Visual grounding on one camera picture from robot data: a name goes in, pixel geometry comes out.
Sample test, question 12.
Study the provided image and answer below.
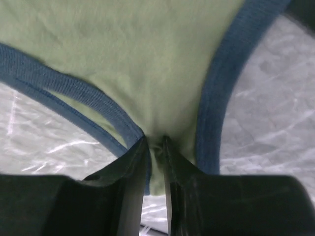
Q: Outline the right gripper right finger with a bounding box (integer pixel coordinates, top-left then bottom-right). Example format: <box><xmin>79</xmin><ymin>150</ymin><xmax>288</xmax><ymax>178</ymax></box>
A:
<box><xmin>163</xmin><ymin>137</ymin><xmax>315</xmax><ymax>236</ymax></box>

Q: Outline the olive green tank top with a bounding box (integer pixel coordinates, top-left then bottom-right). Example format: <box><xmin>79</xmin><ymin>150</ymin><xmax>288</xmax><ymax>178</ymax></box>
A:
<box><xmin>0</xmin><ymin>0</ymin><xmax>289</xmax><ymax>195</ymax></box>

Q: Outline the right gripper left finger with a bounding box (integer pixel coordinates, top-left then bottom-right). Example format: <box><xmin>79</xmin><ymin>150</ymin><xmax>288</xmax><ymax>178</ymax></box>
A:
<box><xmin>0</xmin><ymin>138</ymin><xmax>147</xmax><ymax>236</ymax></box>

